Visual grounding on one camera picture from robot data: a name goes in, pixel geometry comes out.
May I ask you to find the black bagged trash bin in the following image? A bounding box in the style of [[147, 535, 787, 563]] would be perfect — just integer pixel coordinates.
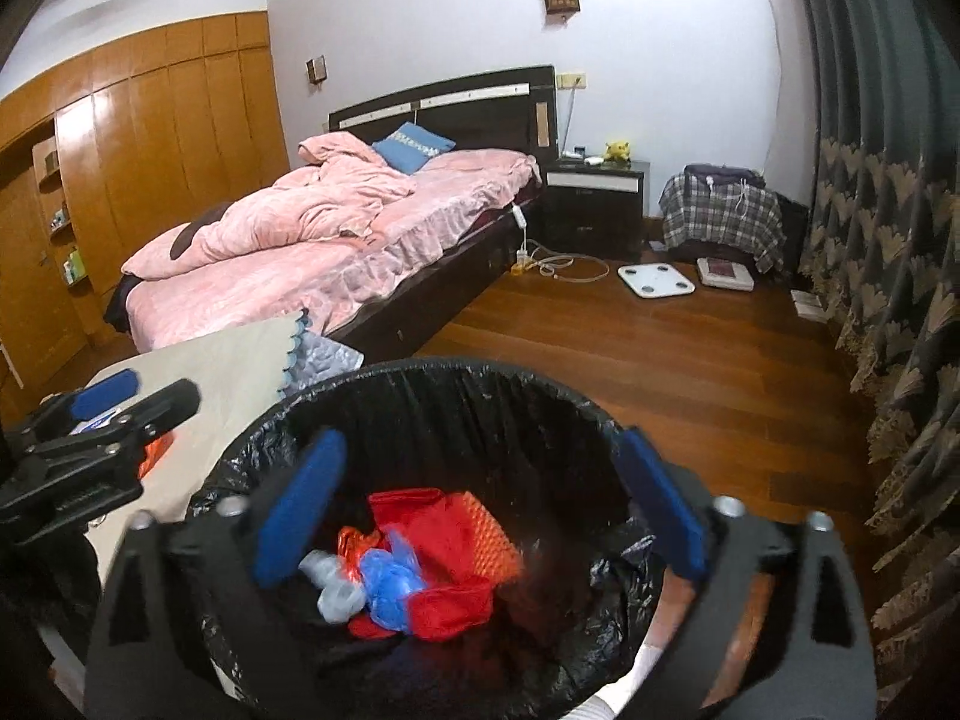
[[187, 358, 721, 720]]

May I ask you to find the black case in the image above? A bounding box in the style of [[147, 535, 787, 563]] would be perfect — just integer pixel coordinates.
[[772, 191, 811, 271]]

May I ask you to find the red wrapper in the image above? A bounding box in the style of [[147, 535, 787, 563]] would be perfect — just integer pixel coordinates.
[[139, 427, 178, 478]]

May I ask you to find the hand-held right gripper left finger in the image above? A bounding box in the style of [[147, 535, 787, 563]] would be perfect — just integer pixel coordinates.
[[86, 427, 350, 720]]

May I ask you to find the white power cable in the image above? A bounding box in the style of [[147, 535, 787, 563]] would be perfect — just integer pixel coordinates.
[[525, 240, 610, 283]]

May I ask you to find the quilted blue mat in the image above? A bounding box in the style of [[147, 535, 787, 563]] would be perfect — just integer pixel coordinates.
[[281, 330, 366, 398]]

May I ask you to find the blue pillow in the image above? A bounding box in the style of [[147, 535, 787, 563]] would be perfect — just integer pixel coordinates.
[[371, 122, 457, 173]]

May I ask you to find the grey plastic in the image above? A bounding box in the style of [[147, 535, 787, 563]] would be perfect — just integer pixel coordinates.
[[298, 547, 368, 623]]

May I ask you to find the pink duvet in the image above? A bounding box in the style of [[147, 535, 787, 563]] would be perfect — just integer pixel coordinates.
[[121, 131, 417, 282]]

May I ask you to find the orange foam net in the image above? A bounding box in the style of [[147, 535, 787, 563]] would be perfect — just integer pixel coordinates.
[[450, 491, 526, 586]]

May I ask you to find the blue plastic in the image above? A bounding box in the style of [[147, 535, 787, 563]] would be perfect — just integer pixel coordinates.
[[358, 540, 432, 627]]

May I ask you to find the dark patterned curtain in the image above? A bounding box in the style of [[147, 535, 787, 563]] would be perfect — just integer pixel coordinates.
[[780, 0, 960, 720]]

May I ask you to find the plaid cloth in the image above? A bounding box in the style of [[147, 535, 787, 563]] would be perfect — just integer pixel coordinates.
[[658, 171, 787, 275]]

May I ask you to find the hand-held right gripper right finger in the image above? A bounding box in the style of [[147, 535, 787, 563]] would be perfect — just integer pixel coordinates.
[[615, 427, 878, 720]]

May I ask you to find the dark nightstand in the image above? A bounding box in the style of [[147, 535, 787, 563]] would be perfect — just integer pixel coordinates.
[[541, 157, 650, 260]]

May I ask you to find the wooden wardrobe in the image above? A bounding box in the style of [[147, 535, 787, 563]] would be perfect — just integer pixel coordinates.
[[0, 11, 292, 398]]

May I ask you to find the white blue box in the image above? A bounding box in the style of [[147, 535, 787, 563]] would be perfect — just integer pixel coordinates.
[[71, 410, 125, 437]]

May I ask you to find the pink bed sheet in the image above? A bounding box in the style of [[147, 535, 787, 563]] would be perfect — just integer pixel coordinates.
[[124, 148, 541, 350]]

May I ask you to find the red plastic bag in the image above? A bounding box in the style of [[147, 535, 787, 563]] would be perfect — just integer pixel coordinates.
[[337, 487, 496, 642]]

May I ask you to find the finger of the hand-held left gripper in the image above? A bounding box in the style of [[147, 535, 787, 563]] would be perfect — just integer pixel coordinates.
[[30, 380, 202, 467], [19, 367, 140, 437]]

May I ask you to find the black cloth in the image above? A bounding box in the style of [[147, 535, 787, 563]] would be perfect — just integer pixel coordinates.
[[105, 274, 143, 331]]

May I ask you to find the dark purple garment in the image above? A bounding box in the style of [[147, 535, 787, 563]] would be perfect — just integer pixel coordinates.
[[684, 163, 766, 188]]

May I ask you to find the pink white bathroom scale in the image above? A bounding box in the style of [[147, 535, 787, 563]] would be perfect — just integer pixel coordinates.
[[696, 256, 757, 292]]

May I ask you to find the dark wooden bed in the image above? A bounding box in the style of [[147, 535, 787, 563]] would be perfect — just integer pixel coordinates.
[[105, 64, 560, 361]]

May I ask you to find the thin wall cable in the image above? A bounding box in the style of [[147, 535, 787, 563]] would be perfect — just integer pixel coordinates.
[[756, 0, 782, 173]]

